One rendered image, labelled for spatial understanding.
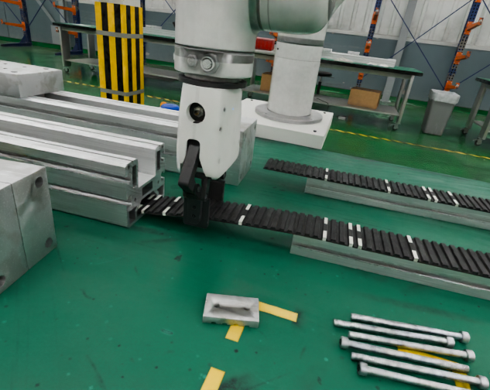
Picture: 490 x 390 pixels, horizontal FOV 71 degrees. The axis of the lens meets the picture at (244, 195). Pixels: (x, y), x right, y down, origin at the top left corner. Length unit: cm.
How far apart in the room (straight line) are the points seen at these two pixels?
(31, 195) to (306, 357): 29
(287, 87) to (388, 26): 714
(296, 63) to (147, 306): 72
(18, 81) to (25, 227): 40
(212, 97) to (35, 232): 22
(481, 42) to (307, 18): 796
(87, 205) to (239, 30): 28
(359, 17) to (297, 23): 768
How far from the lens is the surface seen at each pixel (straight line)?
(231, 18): 36
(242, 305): 34
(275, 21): 35
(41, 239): 41
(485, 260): 48
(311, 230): 42
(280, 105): 94
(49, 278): 39
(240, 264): 40
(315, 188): 59
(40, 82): 78
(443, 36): 817
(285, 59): 93
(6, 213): 37
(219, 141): 36
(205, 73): 36
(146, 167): 49
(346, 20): 803
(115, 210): 45
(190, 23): 36
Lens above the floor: 102
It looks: 26 degrees down
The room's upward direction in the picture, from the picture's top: 7 degrees clockwise
